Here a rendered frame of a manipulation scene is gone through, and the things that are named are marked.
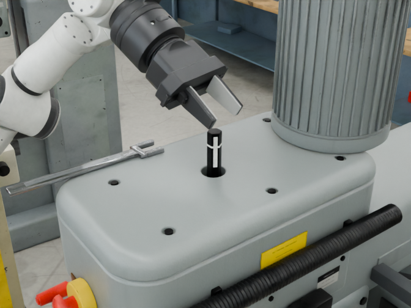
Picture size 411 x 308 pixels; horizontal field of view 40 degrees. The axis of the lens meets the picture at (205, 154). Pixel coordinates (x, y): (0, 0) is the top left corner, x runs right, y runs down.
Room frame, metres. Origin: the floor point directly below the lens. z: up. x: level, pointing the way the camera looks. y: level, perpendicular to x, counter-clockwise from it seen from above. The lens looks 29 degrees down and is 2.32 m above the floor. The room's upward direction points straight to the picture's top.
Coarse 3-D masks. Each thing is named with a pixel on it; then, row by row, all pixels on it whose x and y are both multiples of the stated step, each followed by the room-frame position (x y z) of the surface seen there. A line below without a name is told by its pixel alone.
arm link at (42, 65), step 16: (48, 32) 0.86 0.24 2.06; (32, 48) 0.87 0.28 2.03; (48, 48) 0.85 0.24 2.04; (64, 48) 0.84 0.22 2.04; (16, 64) 0.87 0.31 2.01; (32, 64) 0.85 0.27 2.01; (48, 64) 0.85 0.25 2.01; (64, 64) 0.85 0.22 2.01; (16, 80) 0.86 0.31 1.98; (32, 80) 0.85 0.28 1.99; (48, 80) 0.86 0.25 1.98; (16, 96) 0.84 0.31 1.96; (32, 96) 0.87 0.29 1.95; (48, 96) 0.90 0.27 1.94; (0, 112) 0.82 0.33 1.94; (16, 112) 0.83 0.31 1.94; (32, 112) 0.85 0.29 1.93; (48, 112) 0.87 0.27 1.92; (16, 128) 0.84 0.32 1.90; (32, 128) 0.85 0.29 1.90; (48, 128) 0.86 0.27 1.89
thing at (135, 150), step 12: (144, 144) 0.80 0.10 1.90; (108, 156) 0.76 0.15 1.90; (120, 156) 0.76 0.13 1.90; (132, 156) 0.77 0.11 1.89; (144, 156) 0.77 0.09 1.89; (72, 168) 0.72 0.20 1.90; (84, 168) 0.72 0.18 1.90; (96, 168) 0.73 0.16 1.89; (36, 180) 0.69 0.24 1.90; (48, 180) 0.69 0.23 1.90; (60, 180) 0.70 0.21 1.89; (12, 192) 0.66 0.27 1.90
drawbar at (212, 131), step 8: (216, 128) 0.74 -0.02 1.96; (208, 136) 0.73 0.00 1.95; (216, 136) 0.72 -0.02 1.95; (208, 144) 0.73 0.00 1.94; (208, 152) 0.73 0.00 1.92; (208, 160) 0.72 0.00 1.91; (208, 168) 0.72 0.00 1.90; (216, 168) 0.72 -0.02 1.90; (208, 176) 0.72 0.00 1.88; (216, 176) 0.72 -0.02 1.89
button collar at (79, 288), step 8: (72, 280) 0.60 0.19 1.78; (80, 280) 0.60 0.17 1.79; (72, 288) 0.59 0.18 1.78; (80, 288) 0.58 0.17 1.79; (88, 288) 0.59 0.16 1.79; (80, 296) 0.57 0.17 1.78; (88, 296) 0.58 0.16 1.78; (80, 304) 0.57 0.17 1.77; (88, 304) 0.57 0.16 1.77; (96, 304) 0.58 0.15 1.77
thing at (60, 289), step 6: (66, 282) 0.68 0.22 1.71; (54, 288) 0.67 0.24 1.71; (60, 288) 0.67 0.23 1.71; (66, 288) 0.67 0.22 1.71; (42, 294) 0.66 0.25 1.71; (48, 294) 0.66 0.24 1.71; (54, 294) 0.66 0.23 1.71; (60, 294) 0.66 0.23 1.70; (66, 294) 0.67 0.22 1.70; (36, 300) 0.65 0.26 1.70; (42, 300) 0.65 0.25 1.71; (48, 300) 0.65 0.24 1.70
